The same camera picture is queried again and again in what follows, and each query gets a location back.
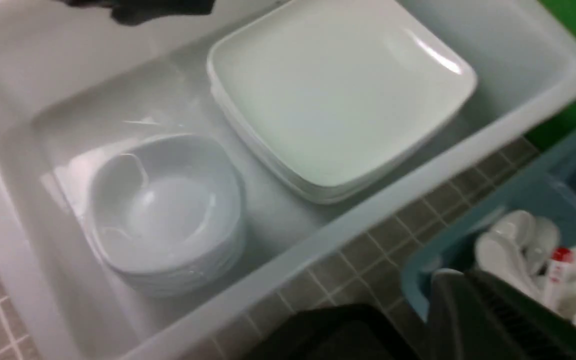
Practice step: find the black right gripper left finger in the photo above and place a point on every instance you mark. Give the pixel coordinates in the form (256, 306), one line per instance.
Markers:
(346, 332)

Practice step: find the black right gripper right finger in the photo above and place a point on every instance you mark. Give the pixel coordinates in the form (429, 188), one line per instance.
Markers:
(476, 316)

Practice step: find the large white square plate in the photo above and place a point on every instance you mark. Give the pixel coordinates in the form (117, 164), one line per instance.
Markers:
(362, 44)

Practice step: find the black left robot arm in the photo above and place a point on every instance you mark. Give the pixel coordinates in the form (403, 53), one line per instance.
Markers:
(132, 13)

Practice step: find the pile of white spoons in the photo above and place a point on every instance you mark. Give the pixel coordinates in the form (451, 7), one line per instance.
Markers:
(526, 252)

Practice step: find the teal plastic bin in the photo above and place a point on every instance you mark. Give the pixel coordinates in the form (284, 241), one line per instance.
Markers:
(545, 188)

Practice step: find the stack of white square plates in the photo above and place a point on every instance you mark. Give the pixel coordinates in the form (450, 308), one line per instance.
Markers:
(327, 143)

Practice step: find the stack of white bowls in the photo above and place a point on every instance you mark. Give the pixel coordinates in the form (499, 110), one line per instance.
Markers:
(166, 215)

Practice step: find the large white plastic tub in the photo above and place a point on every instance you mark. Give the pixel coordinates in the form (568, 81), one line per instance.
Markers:
(75, 88)

